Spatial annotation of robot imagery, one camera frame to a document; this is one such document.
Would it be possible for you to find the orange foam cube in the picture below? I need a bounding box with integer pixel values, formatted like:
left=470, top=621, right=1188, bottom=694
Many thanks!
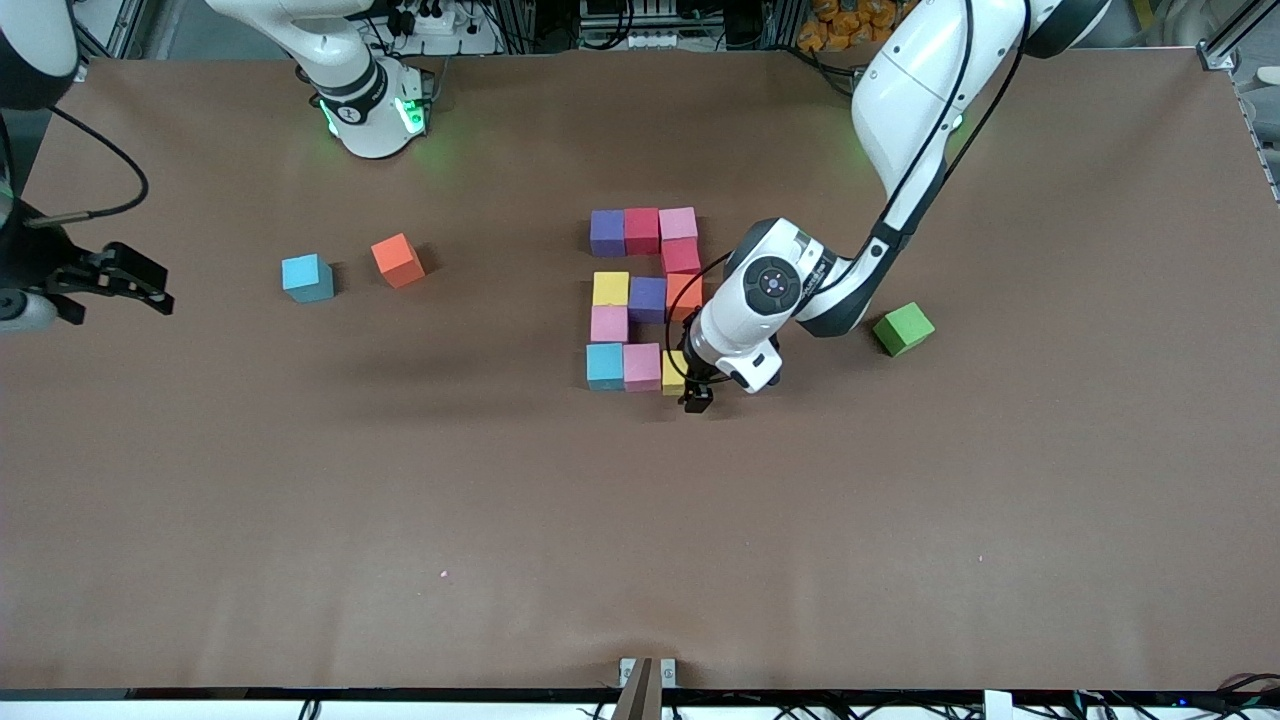
left=371, top=233, right=426, bottom=290
left=665, top=273, right=705, bottom=322

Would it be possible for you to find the cyan foam cube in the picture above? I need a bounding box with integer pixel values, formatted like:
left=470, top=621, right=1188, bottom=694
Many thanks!
left=586, top=342, right=626, bottom=392
left=281, top=253, right=335, bottom=304

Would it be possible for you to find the purple foam cube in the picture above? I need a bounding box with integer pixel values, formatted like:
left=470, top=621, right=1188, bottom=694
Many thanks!
left=628, top=277, right=668, bottom=324
left=590, top=209, right=628, bottom=258

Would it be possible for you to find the brown table cover sheet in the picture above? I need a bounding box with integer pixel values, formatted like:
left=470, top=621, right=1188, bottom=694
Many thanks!
left=0, top=50, right=1280, bottom=693

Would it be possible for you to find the green foam cube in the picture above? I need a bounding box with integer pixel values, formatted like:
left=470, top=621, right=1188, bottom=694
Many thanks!
left=872, top=301, right=937, bottom=357

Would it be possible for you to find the white power strip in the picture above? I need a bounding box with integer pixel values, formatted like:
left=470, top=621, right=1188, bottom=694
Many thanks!
left=385, top=0, right=471, bottom=37
left=580, top=28, right=683, bottom=51

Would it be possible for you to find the bag of orange items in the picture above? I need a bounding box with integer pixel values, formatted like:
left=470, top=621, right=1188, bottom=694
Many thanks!
left=797, top=0, right=916, bottom=53

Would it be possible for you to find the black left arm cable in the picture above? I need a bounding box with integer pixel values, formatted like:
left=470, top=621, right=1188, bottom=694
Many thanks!
left=665, top=250, right=736, bottom=386

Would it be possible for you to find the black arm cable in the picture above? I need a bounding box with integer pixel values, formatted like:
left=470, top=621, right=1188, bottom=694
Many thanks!
left=665, top=250, right=736, bottom=386
left=25, top=105, right=151, bottom=229

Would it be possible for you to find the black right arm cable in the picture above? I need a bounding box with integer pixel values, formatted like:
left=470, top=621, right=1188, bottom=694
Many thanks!
left=25, top=105, right=151, bottom=229

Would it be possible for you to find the metal clamp bracket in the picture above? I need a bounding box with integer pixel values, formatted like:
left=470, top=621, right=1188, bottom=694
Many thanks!
left=615, top=657, right=678, bottom=720

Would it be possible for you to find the aluminium frame profile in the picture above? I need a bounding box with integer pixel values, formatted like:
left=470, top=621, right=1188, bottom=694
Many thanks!
left=1195, top=0, right=1263, bottom=73

